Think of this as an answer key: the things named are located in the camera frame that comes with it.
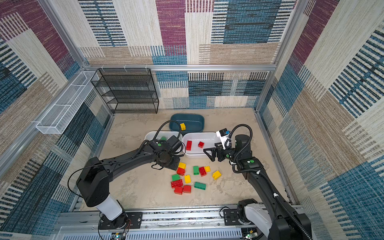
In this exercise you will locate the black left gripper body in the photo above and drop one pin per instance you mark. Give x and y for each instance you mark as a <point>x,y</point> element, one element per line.
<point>172,162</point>

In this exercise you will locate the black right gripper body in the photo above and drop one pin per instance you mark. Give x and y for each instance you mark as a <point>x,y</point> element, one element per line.
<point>224,154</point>

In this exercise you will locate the red lego brick centre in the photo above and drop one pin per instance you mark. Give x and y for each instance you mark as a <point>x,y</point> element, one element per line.
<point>181,171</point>

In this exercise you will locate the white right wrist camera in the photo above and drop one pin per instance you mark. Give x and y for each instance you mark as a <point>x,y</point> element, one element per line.
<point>224,136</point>

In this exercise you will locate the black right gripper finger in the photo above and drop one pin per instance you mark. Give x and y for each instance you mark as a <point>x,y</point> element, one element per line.
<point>211,153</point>
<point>218,145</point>

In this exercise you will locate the dark teal plastic bin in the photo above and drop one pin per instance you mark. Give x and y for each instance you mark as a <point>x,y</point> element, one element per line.
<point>194,123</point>

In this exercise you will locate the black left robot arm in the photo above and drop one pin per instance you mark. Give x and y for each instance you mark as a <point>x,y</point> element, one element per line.
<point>94,178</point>

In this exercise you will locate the long green lego brick right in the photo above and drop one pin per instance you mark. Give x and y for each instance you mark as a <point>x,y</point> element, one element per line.
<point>200,186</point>

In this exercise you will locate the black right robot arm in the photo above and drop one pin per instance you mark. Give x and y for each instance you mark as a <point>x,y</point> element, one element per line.
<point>270,195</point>

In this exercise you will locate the white left plastic bin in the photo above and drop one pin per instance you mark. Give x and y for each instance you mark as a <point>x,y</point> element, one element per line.
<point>153,136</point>

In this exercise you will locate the black wire shelf rack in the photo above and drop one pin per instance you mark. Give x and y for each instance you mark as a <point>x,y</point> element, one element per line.
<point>127,90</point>

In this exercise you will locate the long red lego brick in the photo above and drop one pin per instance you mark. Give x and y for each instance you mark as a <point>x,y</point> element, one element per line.
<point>189,145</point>

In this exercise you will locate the white plastic bin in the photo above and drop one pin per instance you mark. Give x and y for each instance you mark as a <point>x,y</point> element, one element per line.
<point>200,141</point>
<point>153,136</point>

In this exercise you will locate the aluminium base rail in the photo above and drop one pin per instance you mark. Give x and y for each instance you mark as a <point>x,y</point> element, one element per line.
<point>191,223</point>

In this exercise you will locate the small red lego brick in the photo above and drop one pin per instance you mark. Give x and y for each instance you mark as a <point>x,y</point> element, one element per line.
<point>200,144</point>

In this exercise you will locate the red flat lego brick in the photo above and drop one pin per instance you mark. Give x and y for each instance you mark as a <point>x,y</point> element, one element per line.
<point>177,183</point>

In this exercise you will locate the white wire mesh basket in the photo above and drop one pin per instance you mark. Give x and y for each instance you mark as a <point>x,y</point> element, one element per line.
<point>62,112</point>

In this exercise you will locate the green lego brick upright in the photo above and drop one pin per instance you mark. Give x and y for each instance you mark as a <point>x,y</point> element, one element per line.
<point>196,170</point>

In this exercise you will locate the red lego brick bottom right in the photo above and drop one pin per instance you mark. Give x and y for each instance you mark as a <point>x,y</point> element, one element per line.
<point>187,189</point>

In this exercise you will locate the white right plastic bin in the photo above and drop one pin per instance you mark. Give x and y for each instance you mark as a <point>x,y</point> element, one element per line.
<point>200,141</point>

